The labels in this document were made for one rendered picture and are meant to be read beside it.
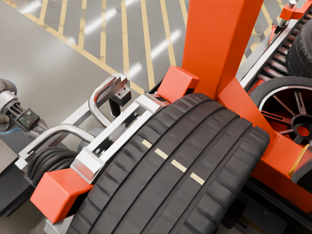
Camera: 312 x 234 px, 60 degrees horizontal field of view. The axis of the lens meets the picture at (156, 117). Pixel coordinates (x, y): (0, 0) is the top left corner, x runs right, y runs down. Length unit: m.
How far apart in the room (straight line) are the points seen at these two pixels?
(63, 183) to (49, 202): 0.04
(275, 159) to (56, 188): 0.86
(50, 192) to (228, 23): 0.60
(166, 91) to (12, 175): 1.11
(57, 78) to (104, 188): 1.85
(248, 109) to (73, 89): 1.47
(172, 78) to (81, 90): 1.52
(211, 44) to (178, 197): 0.51
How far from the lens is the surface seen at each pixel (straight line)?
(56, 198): 0.57
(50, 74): 2.38
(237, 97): 1.09
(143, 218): 0.52
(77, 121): 0.85
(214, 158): 0.55
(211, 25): 0.83
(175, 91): 0.73
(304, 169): 1.02
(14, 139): 1.74
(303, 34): 2.02
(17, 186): 1.61
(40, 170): 0.74
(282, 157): 1.19
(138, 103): 0.67
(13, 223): 1.89
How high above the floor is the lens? 1.67
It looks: 58 degrees down
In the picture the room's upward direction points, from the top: straight up
